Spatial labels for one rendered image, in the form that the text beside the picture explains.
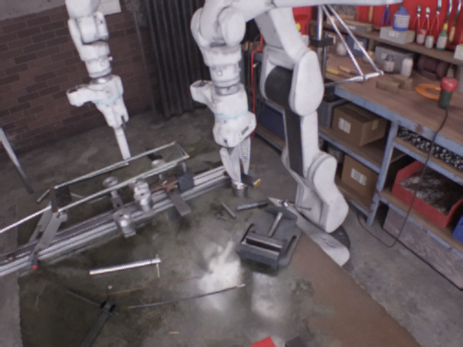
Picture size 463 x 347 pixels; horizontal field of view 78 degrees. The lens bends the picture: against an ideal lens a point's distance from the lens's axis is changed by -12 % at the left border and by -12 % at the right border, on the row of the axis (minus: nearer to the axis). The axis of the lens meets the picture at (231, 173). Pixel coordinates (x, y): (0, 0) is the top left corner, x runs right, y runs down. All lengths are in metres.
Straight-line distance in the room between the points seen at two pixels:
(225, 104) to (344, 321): 0.53
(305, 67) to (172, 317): 0.85
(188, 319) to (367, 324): 0.39
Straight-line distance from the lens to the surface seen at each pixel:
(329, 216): 1.70
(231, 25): 0.59
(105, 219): 1.00
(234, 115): 0.66
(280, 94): 1.18
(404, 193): 1.98
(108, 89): 0.83
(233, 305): 0.77
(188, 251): 0.88
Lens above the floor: 1.55
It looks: 37 degrees down
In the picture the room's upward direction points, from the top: 5 degrees counter-clockwise
